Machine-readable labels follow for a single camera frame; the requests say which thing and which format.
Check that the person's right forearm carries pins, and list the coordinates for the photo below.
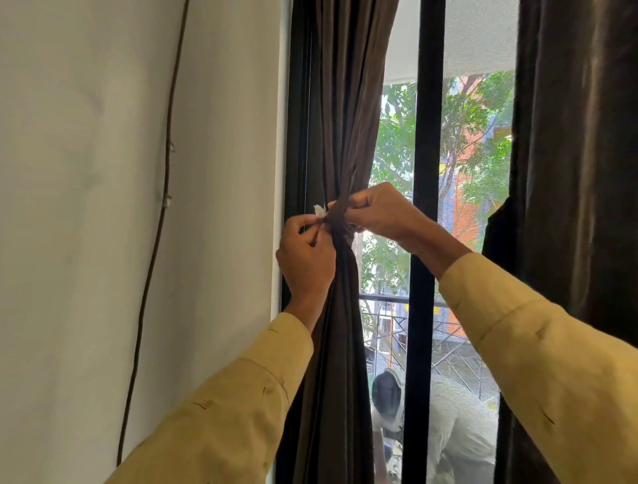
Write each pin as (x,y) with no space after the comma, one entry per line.
(548,359)

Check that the person's left forearm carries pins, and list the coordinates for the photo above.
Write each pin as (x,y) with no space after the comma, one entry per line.
(224,419)

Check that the person's right hand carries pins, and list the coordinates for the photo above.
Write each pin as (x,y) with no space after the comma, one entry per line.
(386,212)

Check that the black window frame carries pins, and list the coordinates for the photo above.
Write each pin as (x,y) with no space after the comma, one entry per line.
(428,149)

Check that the person's left hand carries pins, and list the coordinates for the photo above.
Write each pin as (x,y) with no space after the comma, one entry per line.
(309,264)

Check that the dark brown curtain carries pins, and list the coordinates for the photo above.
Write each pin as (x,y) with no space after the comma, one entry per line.
(573,174)
(349,99)

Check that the black metal balcony railing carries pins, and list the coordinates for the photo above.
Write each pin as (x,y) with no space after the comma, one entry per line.
(384,298)

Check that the orange brick building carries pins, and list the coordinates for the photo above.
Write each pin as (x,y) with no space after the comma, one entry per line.
(466,219)

